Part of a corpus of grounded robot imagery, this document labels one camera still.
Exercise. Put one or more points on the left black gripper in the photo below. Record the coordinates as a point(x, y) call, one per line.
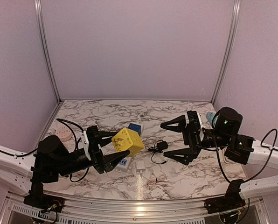
point(99, 161)

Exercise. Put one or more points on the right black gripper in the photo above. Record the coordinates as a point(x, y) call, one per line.
point(191, 136)

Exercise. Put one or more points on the yellow cube socket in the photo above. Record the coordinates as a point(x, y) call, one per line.
point(127, 139)

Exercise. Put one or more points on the black power adapter with cable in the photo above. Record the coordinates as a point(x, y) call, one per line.
point(158, 147)

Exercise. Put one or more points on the white multicolour power strip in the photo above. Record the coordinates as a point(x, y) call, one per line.
point(124, 165)

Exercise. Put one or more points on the white usb charger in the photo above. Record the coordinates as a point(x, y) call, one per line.
point(140, 167)

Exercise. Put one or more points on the blue cube socket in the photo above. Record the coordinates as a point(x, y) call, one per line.
point(135, 127)

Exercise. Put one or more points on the teal power strip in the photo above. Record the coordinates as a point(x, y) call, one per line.
point(210, 116)

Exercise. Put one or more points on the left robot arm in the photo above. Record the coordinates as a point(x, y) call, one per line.
point(26, 173)

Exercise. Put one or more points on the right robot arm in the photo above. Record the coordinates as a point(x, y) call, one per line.
point(239, 148)

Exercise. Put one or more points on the pink round socket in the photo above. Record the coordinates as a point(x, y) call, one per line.
point(63, 132)

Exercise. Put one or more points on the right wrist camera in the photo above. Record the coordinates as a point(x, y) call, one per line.
point(195, 124)

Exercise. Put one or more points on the front aluminium rail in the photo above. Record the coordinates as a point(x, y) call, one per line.
point(86, 210)

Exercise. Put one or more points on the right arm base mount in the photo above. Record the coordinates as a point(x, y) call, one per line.
point(223, 203)

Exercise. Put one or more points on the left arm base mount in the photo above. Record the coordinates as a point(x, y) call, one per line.
point(44, 201)

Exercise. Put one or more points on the right aluminium frame post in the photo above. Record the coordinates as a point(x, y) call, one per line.
point(229, 46)

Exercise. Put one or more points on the aluminium frame post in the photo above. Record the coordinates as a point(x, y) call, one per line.
point(229, 46)
point(44, 43)

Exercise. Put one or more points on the left aluminium frame post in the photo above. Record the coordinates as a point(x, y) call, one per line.
point(44, 43)

